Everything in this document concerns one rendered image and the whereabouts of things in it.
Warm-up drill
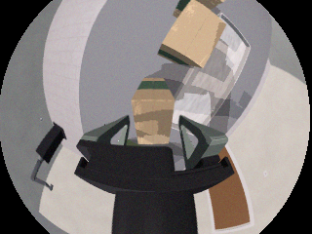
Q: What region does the tan rectangular block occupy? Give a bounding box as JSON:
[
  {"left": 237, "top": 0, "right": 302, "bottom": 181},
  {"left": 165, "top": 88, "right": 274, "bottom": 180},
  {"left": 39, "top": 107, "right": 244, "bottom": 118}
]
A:
[
  {"left": 173, "top": 0, "right": 225, "bottom": 18},
  {"left": 157, "top": 0, "right": 226, "bottom": 68},
  {"left": 132, "top": 78, "right": 175, "bottom": 144}
]

